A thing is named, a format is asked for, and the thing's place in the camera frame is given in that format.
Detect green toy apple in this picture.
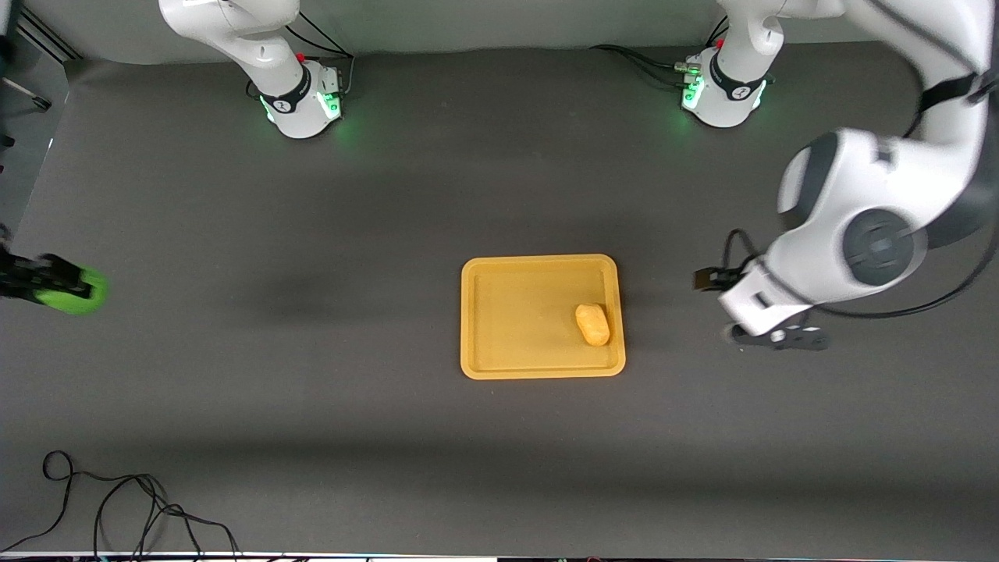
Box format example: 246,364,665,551
45,265,110,317

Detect yellow toy potato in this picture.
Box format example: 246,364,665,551
574,302,612,347

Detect yellow plastic tray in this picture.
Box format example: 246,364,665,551
460,254,627,381

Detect long black arm cable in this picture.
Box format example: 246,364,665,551
812,222,999,319

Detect black metal bracket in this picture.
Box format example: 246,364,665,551
0,76,52,114

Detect black left arm base cables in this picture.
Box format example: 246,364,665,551
589,43,701,88

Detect black arm base cables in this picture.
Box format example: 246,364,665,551
589,43,701,88
283,12,357,100

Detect aluminium frame rail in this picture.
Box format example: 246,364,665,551
16,6,83,63

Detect thin black tangled cable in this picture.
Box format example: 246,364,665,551
0,450,243,560

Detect black right arm base cables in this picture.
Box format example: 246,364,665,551
283,12,357,100

